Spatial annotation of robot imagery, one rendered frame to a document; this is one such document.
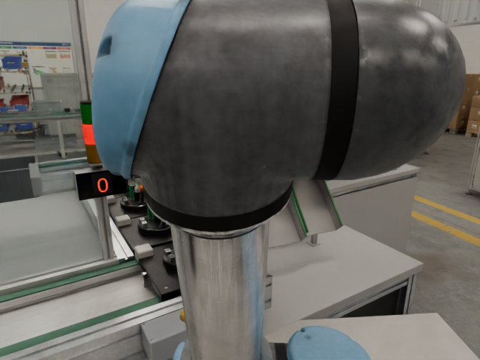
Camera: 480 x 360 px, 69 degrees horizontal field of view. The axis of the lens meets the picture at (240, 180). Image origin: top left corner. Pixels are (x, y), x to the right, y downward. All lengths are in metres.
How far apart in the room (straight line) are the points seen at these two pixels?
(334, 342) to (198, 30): 0.45
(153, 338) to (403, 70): 0.72
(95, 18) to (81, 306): 10.73
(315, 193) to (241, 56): 1.06
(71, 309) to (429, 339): 0.89
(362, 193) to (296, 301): 1.26
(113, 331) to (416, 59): 0.78
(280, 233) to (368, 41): 0.93
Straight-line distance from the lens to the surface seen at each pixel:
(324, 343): 0.53
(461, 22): 10.85
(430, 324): 1.11
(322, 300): 1.09
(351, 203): 2.17
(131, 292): 1.04
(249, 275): 0.30
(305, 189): 1.22
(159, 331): 0.83
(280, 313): 1.03
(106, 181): 0.99
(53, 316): 1.03
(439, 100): 0.22
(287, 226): 1.11
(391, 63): 0.20
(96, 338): 0.86
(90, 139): 0.97
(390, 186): 2.42
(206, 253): 0.27
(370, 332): 1.02
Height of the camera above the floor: 1.50
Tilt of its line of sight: 18 degrees down
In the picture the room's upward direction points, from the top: straight up
